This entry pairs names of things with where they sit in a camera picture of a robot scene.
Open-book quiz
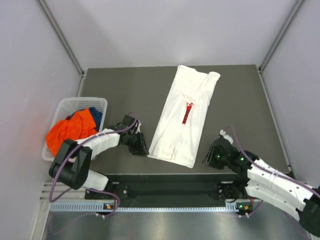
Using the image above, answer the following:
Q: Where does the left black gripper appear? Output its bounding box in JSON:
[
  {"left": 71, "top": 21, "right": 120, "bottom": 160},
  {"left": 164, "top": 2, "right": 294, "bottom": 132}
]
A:
[{"left": 125, "top": 130, "right": 149, "bottom": 156}]

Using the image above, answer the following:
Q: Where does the white t-shirt red print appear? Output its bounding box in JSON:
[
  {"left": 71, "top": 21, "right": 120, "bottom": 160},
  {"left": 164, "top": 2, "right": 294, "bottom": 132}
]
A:
[{"left": 148, "top": 65, "right": 221, "bottom": 169}]

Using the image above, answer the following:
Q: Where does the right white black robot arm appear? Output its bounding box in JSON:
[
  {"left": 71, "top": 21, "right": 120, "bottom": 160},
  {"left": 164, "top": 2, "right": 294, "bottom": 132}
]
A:
[{"left": 202, "top": 136, "right": 320, "bottom": 237}]

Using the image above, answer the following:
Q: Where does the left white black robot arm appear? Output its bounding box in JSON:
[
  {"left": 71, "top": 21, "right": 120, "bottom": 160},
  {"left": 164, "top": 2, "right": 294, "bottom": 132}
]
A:
[{"left": 48, "top": 115, "right": 149, "bottom": 199}]

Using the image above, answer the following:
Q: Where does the navy blue t-shirt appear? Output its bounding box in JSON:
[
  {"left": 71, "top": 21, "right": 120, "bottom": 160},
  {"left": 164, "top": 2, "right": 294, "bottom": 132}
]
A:
[{"left": 65, "top": 107, "right": 103, "bottom": 131}]

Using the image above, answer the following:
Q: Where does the orange t-shirt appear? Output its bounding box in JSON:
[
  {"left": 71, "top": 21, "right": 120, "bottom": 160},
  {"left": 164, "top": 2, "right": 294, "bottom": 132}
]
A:
[{"left": 45, "top": 108, "right": 99, "bottom": 157}]

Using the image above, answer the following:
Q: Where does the white plastic laundry basket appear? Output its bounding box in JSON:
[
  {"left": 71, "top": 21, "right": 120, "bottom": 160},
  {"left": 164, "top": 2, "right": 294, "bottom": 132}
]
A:
[{"left": 41, "top": 97, "right": 108, "bottom": 162}]

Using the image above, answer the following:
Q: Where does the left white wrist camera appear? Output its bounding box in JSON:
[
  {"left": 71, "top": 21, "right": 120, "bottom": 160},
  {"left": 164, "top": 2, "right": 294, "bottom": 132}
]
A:
[{"left": 133, "top": 120, "right": 142, "bottom": 134}]

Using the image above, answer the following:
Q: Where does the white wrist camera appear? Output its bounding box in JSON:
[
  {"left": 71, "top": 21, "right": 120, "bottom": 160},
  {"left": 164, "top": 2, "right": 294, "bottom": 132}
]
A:
[
  {"left": 219, "top": 129, "right": 234, "bottom": 145},
  {"left": 133, "top": 120, "right": 142, "bottom": 134}
]

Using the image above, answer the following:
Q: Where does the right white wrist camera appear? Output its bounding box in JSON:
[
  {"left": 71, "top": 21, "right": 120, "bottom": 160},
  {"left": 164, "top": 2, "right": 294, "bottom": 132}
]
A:
[{"left": 219, "top": 129, "right": 234, "bottom": 145}]

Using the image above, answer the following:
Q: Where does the grey slotted cable duct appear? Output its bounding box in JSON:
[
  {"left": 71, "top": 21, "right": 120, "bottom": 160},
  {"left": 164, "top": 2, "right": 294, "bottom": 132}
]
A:
[{"left": 49, "top": 201, "right": 253, "bottom": 213}]

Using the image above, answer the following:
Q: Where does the aluminium frame rail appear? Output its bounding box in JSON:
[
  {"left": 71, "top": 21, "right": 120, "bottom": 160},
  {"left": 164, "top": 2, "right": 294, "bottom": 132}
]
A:
[{"left": 39, "top": 182, "right": 86, "bottom": 203}]

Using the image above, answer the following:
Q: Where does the left aluminium corner post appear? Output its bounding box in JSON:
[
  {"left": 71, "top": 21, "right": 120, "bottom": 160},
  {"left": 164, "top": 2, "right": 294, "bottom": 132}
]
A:
[{"left": 37, "top": 0, "right": 87, "bottom": 78}]

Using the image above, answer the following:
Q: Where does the aluminium corner post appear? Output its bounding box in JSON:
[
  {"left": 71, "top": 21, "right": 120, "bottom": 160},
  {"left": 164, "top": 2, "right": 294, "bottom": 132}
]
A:
[
  {"left": 258, "top": 0, "right": 307, "bottom": 73},
  {"left": 37, "top": 0, "right": 87, "bottom": 78}
]

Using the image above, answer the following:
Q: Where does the right aluminium corner post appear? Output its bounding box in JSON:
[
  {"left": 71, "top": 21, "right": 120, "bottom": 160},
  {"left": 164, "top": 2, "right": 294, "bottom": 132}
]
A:
[{"left": 258, "top": 0, "right": 307, "bottom": 73}]

